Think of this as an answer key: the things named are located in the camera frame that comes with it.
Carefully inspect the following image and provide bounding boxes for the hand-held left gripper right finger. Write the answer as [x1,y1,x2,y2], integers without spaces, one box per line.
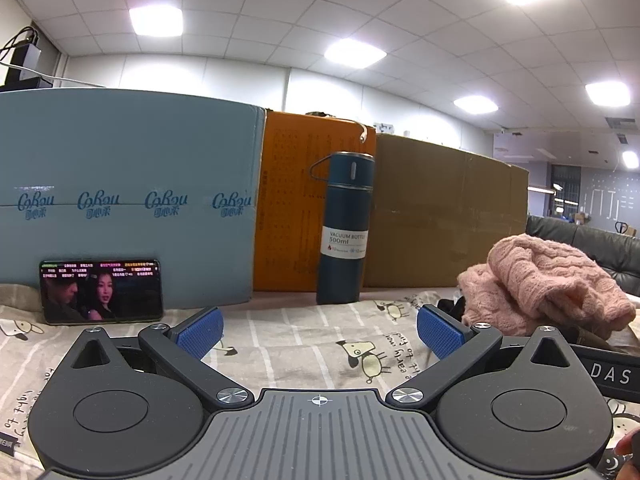
[386,303,578,408]

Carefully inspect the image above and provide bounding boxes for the cartoon printed bed sheet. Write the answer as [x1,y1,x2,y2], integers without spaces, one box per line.
[0,282,640,480]

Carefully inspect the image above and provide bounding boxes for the dark grey sofa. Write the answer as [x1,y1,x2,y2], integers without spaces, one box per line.
[526,215,640,297]

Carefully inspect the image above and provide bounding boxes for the light blue foam board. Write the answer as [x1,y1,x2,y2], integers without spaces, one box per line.
[0,88,267,310]

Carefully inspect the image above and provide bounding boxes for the orange cardboard box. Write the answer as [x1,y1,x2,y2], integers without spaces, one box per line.
[251,109,377,293]

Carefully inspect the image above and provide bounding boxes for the brown cardboard box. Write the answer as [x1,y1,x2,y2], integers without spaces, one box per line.
[361,132,531,290]

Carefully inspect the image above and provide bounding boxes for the person's right hand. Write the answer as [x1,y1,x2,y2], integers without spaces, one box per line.
[615,430,640,480]

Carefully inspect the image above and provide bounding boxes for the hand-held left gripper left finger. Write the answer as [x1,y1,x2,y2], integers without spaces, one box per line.
[62,306,256,410]

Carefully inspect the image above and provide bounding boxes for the smartphone with lit screen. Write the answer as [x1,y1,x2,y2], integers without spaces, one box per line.
[39,259,165,326]

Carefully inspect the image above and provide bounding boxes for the pink knitted sweater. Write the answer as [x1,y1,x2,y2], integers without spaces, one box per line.
[457,234,637,337]

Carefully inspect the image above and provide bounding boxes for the dark blue vacuum bottle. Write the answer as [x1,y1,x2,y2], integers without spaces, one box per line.
[308,151,376,306]

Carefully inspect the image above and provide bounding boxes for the grey electronic device with cables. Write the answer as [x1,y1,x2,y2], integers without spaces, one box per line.
[0,26,55,92]

